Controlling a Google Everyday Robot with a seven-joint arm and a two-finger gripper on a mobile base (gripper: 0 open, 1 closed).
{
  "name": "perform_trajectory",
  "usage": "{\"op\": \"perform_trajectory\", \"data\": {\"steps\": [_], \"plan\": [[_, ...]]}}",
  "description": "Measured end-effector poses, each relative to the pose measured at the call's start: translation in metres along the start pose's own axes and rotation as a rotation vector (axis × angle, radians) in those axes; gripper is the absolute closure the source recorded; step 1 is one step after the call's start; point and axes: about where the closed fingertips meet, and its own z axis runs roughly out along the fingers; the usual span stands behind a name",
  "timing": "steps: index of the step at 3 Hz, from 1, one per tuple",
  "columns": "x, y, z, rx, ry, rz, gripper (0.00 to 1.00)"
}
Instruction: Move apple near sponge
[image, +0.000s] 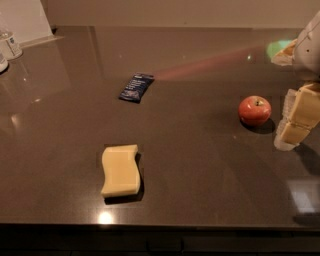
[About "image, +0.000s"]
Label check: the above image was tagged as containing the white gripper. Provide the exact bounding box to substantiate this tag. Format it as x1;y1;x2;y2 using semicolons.
271;11;320;151

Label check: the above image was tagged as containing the red apple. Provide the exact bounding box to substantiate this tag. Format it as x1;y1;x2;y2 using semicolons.
238;95;272;127

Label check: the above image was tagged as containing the yellow sponge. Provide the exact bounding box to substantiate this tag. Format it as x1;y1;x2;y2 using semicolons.
101;145;141;198

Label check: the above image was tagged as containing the blue snack packet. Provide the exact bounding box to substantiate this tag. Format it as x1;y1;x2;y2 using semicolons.
119;73;154;103

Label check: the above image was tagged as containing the clear plastic water bottle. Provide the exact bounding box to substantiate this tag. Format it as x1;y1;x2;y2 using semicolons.
0;28;22;60

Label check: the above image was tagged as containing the white container at left edge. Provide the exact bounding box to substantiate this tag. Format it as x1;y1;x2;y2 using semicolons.
0;52;9;73

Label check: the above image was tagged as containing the white board leaning on wall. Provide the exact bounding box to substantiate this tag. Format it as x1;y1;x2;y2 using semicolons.
0;0;60;48

